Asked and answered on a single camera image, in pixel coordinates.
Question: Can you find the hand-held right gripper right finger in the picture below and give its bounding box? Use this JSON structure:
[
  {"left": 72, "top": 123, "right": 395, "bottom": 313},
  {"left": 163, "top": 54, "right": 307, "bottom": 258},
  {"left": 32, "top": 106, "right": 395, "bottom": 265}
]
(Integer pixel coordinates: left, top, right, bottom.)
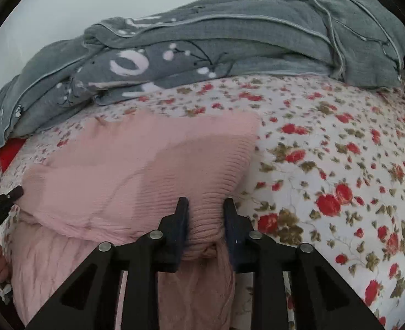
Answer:
[{"left": 223, "top": 198, "right": 385, "bottom": 330}]

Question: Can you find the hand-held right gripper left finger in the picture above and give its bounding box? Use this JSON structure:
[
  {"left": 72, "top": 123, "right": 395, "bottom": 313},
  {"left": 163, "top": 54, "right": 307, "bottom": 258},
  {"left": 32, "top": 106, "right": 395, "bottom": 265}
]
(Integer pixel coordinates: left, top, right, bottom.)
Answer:
[{"left": 25, "top": 197, "right": 190, "bottom": 330}]

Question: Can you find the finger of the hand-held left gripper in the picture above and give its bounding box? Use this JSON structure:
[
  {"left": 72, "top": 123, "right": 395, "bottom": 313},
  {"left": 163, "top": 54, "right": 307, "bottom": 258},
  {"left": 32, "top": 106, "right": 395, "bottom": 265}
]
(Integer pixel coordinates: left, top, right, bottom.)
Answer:
[{"left": 1, "top": 186, "right": 25, "bottom": 204}]

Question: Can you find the pink knit sweater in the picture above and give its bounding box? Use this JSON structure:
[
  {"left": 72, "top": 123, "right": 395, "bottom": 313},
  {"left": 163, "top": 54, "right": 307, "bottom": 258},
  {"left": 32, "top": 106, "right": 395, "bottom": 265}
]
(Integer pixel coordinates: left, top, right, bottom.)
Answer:
[{"left": 12, "top": 112, "right": 261, "bottom": 330}]

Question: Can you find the red pillow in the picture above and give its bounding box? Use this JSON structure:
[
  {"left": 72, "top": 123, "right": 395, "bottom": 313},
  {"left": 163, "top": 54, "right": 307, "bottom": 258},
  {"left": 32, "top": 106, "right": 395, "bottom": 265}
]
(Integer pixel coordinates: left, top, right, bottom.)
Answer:
[{"left": 0, "top": 137, "right": 28, "bottom": 173}]

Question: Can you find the floral bed sheet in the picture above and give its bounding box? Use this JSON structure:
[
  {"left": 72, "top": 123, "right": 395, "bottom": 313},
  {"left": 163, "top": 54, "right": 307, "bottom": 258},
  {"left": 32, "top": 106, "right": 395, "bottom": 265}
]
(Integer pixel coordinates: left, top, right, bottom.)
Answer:
[{"left": 0, "top": 75, "right": 405, "bottom": 330}]

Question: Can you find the grey printed blanket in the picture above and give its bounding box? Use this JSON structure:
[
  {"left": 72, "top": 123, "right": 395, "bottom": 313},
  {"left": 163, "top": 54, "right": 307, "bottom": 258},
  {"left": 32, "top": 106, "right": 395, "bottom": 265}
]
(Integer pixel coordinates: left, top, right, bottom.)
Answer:
[{"left": 0, "top": 0, "right": 405, "bottom": 157}]

